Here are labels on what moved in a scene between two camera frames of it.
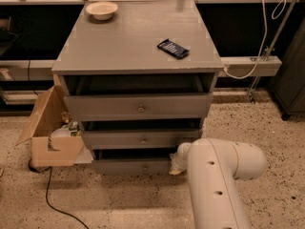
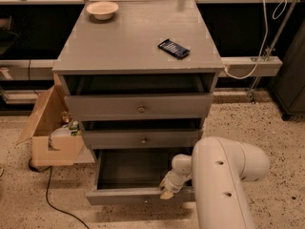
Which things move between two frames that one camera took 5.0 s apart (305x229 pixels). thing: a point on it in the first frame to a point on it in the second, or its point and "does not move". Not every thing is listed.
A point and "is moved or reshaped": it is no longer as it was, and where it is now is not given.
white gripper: (181, 157) to (172, 184)
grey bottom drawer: (132, 159) is moved or reshaped
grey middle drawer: (140, 139) does not move
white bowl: (102, 10) does not move
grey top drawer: (140, 106) does not move
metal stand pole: (277, 38) does not move
